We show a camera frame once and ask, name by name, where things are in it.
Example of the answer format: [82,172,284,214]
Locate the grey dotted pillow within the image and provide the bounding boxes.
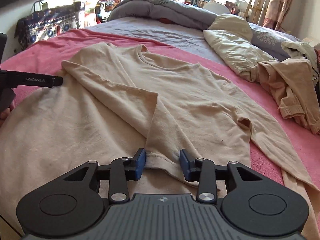
[249,22,302,62]

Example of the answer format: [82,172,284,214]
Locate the beige pants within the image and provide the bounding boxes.
[257,59,320,135]

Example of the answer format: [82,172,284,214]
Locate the pink patterned curtain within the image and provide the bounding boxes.
[262,0,296,31]

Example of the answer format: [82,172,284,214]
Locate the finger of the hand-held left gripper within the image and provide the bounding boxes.
[7,70,64,90]

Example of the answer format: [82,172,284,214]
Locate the person's left hand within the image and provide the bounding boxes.
[0,106,11,128]

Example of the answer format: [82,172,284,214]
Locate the white zip jacket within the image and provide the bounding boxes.
[281,41,320,68]

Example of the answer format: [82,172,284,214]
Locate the white clothes rack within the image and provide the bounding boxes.
[257,0,317,27]

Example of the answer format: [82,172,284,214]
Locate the wooden easel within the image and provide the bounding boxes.
[244,0,262,23]

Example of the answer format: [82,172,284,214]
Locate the grey quilt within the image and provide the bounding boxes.
[107,0,218,32]

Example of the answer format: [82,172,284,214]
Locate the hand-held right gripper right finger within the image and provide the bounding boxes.
[179,149,263,204]

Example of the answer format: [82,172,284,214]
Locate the pink blanket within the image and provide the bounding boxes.
[0,29,320,230]

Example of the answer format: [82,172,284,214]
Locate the colourful box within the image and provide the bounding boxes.
[99,0,120,12]

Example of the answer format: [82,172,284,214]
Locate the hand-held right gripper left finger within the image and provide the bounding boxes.
[64,148,146,203]

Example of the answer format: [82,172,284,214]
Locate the beige long-sleeve shirt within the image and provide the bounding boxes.
[0,42,320,240]

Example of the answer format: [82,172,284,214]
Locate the cream puffy jacket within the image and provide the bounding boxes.
[203,13,278,82]

